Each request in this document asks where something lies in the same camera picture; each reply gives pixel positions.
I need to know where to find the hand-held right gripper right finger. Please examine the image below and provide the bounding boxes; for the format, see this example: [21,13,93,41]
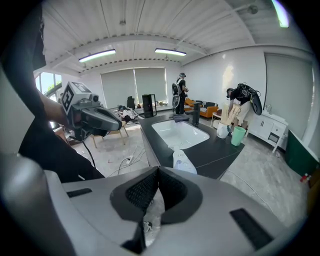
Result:
[157,166,204,225]

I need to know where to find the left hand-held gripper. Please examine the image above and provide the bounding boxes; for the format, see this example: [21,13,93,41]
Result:
[60,81,123,142]

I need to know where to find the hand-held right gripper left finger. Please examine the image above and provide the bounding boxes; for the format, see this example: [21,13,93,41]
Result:
[109,166,160,255]

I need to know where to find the white plastic bottle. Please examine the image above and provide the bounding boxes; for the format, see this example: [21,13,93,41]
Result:
[168,144,198,176]

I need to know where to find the person's left forearm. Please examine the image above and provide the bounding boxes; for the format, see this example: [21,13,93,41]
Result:
[37,89,74,131]

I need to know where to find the person's shoe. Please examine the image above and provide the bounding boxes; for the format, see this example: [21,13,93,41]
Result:
[142,220,154,234]

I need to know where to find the wooden chair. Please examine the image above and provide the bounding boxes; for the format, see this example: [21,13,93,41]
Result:
[90,119,130,149]

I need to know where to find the grey roller blind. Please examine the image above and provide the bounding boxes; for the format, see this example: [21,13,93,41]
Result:
[100,68,137,110]
[264,53,314,141]
[133,67,168,106]

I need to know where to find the window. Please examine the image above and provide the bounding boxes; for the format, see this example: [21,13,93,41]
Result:
[34,71,63,101]

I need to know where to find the person's black clothing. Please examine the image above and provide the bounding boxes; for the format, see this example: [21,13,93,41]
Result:
[0,0,106,184]

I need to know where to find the black counter island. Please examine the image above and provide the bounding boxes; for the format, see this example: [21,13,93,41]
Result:
[138,109,246,181]

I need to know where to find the long ceiling light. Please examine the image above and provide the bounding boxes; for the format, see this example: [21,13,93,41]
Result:
[154,47,188,57]
[78,48,117,64]
[270,0,290,29]

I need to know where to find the white sink basin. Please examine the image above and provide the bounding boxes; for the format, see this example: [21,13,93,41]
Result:
[151,119,211,151]

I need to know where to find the dark folded cloth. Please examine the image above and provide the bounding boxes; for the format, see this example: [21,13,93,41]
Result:
[173,113,191,124]

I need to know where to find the light green bin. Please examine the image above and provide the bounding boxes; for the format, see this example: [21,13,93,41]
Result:
[230,125,247,147]

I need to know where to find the black faucet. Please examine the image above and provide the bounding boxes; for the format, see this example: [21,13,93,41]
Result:
[184,101,203,127]

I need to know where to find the orange sofa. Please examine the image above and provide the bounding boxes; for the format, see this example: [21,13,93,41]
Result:
[184,97,220,121]

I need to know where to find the wooden planks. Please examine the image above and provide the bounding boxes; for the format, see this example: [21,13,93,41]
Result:
[219,102,241,126]

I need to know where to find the white cabinet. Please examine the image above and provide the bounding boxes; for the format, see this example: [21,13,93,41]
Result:
[245,109,290,154]

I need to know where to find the dark green panel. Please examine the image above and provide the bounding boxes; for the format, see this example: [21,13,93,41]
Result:
[284,129,320,178]

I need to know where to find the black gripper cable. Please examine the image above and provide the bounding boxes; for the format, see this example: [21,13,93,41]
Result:
[69,134,97,169]

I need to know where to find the black open-frame cabinet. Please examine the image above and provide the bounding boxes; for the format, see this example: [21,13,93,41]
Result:
[141,93,158,119]

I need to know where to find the white floor cable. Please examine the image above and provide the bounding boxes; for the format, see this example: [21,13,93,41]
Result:
[226,168,277,210]

